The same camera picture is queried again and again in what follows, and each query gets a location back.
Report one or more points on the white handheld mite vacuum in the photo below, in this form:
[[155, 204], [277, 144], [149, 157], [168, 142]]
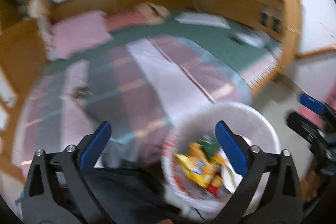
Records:
[[249, 39]]

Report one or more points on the round dark patterned packet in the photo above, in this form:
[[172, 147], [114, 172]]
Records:
[[80, 92]]

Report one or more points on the white hanging cloth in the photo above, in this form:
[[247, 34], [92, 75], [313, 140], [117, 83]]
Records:
[[39, 14]]

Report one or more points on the white bin with plastic liner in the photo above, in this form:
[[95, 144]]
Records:
[[236, 113]]

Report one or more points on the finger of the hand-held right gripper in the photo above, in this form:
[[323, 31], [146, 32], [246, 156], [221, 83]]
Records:
[[302, 124], [311, 103]]

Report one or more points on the pink pillow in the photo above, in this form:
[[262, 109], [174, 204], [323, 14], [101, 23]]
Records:
[[78, 35]]

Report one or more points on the red yellow snack packet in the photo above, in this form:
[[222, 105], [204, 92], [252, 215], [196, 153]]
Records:
[[214, 186]]

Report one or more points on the wooden bunk bed frame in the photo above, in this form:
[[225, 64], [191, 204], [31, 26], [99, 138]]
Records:
[[18, 50]]

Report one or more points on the green patterned bed mat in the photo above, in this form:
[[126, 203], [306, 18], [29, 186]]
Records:
[[210, 45]]

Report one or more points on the green snack packet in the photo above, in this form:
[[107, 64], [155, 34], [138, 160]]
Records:
[[210, 144]]

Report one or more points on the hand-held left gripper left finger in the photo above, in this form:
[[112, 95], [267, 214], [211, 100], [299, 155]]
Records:
[[95, 145]]

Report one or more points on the wooden bunk ladder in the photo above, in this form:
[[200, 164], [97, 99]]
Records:
[[291, 16]]

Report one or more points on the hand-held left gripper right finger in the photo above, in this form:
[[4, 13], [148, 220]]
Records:
[[231, 148]]

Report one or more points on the striped plush toy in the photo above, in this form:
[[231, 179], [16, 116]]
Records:
[[131, 15]]

